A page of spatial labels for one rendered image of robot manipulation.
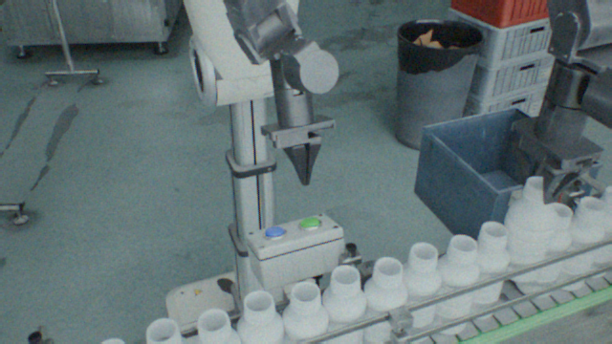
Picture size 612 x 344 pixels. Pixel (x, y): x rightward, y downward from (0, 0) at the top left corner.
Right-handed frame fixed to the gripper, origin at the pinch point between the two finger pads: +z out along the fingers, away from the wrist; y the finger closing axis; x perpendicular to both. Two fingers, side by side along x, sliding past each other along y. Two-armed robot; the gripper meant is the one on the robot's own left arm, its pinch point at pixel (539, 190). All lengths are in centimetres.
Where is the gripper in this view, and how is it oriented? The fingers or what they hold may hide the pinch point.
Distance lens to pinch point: 83.2
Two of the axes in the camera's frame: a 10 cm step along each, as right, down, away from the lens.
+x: -9.3, 2.2, -3.1
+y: -3.7, -5.4, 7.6
